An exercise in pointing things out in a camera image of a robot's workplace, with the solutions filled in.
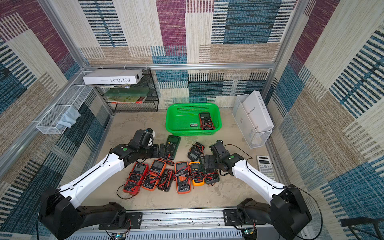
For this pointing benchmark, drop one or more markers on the orange multimeter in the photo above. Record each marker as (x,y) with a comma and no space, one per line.
(182,176)
(154,175)

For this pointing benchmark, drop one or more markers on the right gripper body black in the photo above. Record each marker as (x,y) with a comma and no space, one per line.
(206,162)

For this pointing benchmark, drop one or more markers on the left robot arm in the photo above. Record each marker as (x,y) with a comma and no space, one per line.
(61,209)

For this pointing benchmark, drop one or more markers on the orange multimeter centre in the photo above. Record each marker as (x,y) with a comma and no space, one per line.
(182,176)

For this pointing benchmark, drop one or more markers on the red multimeter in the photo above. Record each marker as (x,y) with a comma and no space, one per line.
(206,122)
(136,178)

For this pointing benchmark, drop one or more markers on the light blue cloth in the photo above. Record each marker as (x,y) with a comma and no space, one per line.
(68,119)

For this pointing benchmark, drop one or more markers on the yellow multimeter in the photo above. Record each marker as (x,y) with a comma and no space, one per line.
(197,175)

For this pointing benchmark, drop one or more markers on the books on shelf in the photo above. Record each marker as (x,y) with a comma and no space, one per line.
(126,96)

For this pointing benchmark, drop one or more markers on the white calculator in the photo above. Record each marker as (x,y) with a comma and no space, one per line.
(265,166)

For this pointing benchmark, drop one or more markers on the white folio box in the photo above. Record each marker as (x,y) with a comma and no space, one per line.
(113,77)

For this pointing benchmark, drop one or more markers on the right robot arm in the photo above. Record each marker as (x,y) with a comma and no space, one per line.
(284,208)

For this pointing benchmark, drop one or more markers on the black wire shelf rack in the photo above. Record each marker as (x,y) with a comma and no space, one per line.
(151,103)

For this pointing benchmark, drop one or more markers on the orange multimeter left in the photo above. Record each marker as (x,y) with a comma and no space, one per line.
(154,175)

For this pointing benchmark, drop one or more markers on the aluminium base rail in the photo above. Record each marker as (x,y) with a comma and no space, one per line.
(182,224)

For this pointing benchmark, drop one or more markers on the black multimeter with leads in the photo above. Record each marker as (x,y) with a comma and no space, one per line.
(166,180)

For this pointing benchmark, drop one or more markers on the dark green multimeter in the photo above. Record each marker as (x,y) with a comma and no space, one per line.
(171,146)
(211,175)

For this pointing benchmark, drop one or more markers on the white box in holder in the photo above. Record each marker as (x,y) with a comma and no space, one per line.
(257,112)

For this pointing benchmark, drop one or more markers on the clear plastic holder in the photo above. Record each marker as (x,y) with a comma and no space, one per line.
(253,138)

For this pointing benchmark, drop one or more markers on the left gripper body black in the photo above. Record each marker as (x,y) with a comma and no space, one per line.
(151,151)

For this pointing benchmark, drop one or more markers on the white wire wall basket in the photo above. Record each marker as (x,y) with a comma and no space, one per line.
(74,96)

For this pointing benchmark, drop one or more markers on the green plastic basket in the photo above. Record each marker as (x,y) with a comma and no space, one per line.
(180,116)

